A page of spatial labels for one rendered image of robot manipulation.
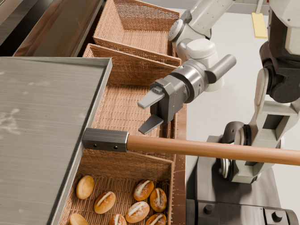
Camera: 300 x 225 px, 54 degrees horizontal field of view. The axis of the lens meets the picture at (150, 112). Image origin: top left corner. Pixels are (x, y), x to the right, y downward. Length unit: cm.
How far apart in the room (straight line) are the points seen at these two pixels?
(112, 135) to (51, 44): 69
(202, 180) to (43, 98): 123
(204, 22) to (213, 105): 151
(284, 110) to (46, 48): 93
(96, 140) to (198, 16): 57
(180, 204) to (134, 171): 22
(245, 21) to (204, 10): 272
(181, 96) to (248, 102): 188
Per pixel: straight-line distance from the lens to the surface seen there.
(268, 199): 182
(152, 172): 121
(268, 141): 133
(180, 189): 126
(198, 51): 76
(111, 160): 118
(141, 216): 115
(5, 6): 64
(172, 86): 64
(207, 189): 175
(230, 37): 334
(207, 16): 99
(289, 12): 93
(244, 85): 272
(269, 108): 122
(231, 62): 77
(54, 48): 123
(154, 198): 116
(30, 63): 89
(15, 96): 79
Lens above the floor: 167
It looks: 45 degrees down
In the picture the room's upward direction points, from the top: straight up
